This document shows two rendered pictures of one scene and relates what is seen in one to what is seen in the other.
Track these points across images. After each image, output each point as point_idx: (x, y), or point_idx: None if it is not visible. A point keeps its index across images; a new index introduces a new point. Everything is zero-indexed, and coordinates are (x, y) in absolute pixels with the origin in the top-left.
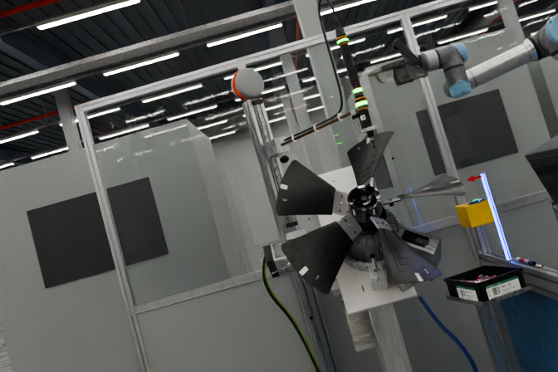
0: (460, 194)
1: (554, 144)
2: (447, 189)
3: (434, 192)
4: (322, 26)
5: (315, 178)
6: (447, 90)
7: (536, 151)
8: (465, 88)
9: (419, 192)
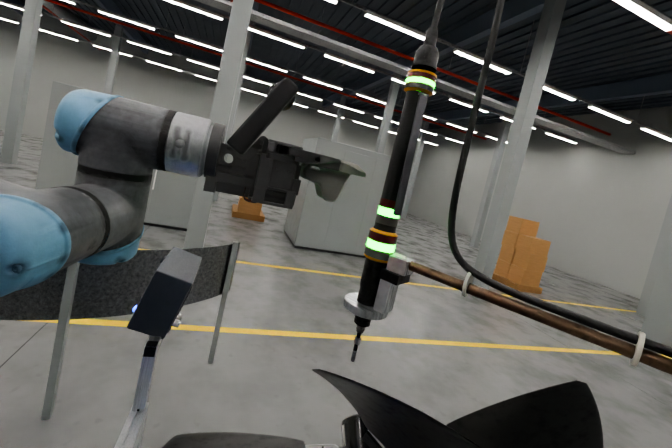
0: (187, 433)
1: (188, 266)
2: (202, 440)
3: (232, 438)
4: (495, 11)
5: (498, 408)
6: (109, 240)
7: (194, 274)
8: (108, 234)
9: (261, 446)
